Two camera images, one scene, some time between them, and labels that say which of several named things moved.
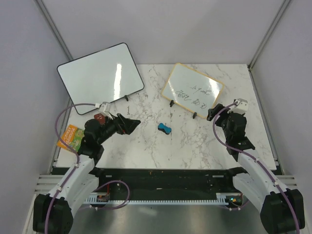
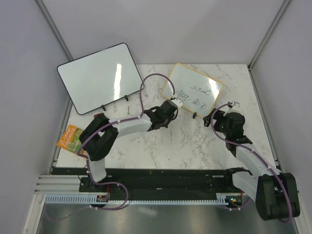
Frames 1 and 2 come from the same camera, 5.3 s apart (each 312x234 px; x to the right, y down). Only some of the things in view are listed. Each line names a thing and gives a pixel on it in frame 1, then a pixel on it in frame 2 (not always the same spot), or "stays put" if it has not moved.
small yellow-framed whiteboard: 191,90 stays put
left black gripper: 123,126 -> 170,119
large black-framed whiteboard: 106,75 stays put
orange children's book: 72,137 stays put
